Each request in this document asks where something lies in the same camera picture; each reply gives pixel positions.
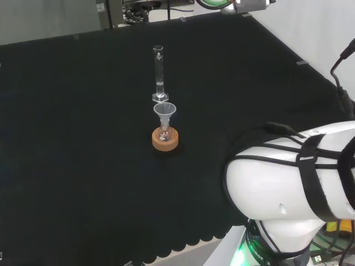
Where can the black tripod pole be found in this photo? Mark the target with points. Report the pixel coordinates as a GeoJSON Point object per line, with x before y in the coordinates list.
{"type": "Point", "coordinates": [168, 9]}

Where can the clear plastic funnel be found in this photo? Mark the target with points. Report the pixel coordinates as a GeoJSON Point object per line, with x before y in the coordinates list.
{"type": "Point", "coordinates": [164, 109]}

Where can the black bench cloth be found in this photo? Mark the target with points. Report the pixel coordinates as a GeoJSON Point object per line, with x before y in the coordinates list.
{"type": "Point", "coordinates": [83, 138]}

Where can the clear glass graduated cylinder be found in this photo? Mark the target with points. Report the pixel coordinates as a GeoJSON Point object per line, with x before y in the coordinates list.
{"type": "Point", "coordinates": [159, 74]}

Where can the small round-bottom glass flask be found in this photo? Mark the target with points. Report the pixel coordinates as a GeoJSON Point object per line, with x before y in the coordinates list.
{"type": "Point", "coordinates": [164, 134]}

